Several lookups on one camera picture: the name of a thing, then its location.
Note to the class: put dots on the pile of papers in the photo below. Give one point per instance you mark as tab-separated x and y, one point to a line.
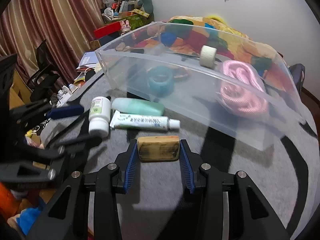
83	76

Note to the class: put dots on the white tape roll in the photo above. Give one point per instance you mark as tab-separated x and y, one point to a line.
207	56

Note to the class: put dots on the red box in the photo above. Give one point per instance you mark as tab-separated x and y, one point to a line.
107	29

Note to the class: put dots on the green neck pillow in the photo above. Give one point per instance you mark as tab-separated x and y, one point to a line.
145	1

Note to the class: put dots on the teal tape roll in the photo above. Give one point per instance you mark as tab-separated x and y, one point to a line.
160	82

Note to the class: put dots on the pink bunny toy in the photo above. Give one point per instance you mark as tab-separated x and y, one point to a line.
125	26

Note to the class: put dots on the black office chair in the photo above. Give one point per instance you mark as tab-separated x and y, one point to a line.
43	55

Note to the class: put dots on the white pill bottle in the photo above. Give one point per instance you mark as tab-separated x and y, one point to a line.
99	118

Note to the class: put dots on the striped red curtain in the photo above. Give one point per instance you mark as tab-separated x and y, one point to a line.
50	17

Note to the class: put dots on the white toothpaste tube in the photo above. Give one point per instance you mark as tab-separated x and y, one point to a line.
145	122

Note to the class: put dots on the green patterned box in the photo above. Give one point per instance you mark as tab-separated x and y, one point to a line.
136	21

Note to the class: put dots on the orange and blue printed cloth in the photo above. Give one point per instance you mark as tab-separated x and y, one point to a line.
25	217

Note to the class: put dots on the colourful patchwork blanket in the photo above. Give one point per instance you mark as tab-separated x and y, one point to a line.
197	33

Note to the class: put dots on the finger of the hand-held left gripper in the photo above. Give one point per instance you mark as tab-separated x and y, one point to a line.
66	111
80	140

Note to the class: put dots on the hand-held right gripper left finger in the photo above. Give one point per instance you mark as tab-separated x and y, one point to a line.
130	166

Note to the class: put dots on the green squeeze bottle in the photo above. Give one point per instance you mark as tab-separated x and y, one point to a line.
137	106

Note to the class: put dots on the blue booklet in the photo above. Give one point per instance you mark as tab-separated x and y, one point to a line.
87	60

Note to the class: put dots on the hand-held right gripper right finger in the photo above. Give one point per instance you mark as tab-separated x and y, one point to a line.
186	168

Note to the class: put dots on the wooden block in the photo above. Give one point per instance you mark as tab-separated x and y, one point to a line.
158	148

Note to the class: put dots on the clear plastic bin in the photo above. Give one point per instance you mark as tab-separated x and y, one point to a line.
190	105

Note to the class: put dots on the grey desk mat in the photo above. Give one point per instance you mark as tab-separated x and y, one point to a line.
160	205

